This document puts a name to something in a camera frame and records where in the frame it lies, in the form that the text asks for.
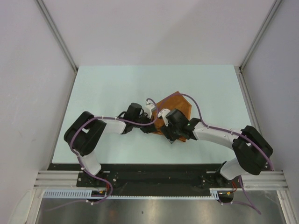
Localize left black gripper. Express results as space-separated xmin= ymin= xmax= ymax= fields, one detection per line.
xmin=132 ymin=112 xmax=157 ymax=133

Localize orange satin napkin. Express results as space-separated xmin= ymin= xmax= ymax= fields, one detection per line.
xmin=152 ymin=91 xmax=192 ymax=142

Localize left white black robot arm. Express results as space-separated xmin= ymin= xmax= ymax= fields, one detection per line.
xmin=64 ymin=101 xmax=157 ymax=187

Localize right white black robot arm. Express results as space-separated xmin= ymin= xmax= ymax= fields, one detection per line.
xmin=158 ymin=109 xmax=273 ymax=187

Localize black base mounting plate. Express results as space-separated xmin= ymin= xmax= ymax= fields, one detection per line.
xmin=48 ymin=164 xmax=241 ymax=196

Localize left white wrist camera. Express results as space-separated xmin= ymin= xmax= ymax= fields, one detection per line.
xmin=143 ymin=103 xmax=156 ymax=118

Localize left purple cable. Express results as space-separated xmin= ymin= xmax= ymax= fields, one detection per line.
xmin=45 ymin=98 xmax=162 ymax=212

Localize purple cable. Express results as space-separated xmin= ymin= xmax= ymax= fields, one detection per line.
xmin=158 ymin=93 xmax=274 ymax=215
xmin=45 ymin=98 xmax=162 ymax=212

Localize right aluminium corner post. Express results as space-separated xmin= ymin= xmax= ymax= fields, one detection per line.
xmin=238 ymin=0 xmax=283 ymax=70

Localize aluminium corner post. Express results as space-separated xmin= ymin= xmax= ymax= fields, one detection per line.
xmin=34 ymin=0 xmax=78 ymax=72
xmin=238 ymin=0 xmax=283 ymax=70

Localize white slotted cable duct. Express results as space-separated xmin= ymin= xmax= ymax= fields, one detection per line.
xmin=42 ymin=189 xmax=233 ymax=200

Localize aluminium frame rail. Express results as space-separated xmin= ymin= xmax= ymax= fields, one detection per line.
xmin=34 ymin=171 xmax=289 ymax=190

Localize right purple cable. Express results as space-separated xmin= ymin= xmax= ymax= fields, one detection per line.
xmin=158 ymin=93 xmax=274 ymax=215

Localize left aluminium corner post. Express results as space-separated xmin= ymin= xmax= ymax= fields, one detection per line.
xmin=34 ymin=0 xmax=78 ymax=72

